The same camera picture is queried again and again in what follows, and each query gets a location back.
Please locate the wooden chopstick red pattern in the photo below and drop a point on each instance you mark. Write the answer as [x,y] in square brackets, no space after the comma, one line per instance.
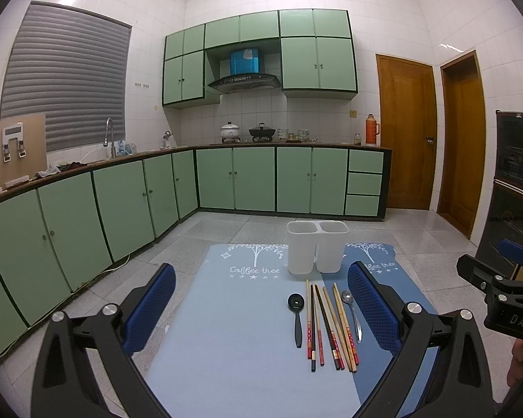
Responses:
[345,328]

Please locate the black chopstick red end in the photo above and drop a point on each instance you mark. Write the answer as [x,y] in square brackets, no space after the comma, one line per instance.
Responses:
[313,334]

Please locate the orange thermos flask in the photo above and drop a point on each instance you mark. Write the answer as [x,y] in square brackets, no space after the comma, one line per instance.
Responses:
[372,130]

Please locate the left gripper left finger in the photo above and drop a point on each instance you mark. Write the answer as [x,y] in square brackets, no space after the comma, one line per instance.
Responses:
[64,383]

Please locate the black wok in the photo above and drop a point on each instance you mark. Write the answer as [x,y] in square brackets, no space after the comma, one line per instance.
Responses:
[262,133]

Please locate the black chopstick red band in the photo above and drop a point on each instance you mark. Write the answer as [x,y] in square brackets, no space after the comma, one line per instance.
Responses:
[337,360]

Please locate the blue box on hood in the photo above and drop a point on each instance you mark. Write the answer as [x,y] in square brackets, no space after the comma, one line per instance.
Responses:
[244,61]

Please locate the white cooking pot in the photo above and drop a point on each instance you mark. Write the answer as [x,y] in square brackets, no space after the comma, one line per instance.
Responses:
[230,133]

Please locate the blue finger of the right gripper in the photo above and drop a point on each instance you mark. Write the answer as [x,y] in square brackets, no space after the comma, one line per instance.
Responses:
[511,250]

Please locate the light blue table mat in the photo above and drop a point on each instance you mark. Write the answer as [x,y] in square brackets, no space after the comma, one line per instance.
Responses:
[231,350]

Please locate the black range hood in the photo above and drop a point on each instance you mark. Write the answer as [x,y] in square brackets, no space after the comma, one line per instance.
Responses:
[245,82]

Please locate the person right hand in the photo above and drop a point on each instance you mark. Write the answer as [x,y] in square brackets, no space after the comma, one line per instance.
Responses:
[515,371]

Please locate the grey window blind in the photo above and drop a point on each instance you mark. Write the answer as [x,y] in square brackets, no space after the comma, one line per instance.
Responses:
[70,65]

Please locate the white two-compartment utensil holder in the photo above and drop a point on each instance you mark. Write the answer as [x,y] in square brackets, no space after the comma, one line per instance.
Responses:
[316,245]

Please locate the wooden chopstick red tip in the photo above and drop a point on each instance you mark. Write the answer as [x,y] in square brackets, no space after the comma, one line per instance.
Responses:
[319,342]

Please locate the silver metal spoon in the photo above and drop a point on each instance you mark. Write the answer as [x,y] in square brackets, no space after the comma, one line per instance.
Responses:
[348,299]

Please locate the green upper wall cabinets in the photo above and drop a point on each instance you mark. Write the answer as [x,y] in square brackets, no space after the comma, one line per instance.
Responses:
[311,51]

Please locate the dark blue table mat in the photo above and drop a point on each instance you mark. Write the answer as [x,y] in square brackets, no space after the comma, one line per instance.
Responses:
[375,278]

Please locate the chrome sink faucet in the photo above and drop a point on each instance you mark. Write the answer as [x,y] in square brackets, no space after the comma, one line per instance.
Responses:
[109,137]

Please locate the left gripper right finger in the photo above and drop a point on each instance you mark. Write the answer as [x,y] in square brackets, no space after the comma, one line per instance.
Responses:
[445,351]

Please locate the brown wooden door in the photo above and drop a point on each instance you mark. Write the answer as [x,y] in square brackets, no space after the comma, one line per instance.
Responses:
[408,110]
[465,142]

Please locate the green lower kitchen cabinets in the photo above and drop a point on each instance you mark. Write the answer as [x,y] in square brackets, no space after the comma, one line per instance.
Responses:
[59,233]

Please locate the cardboard board with device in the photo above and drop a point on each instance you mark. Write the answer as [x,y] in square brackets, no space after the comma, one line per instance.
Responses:
[22,148]

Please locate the black spoon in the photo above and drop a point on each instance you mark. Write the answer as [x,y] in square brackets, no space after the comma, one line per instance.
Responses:
[296,304]

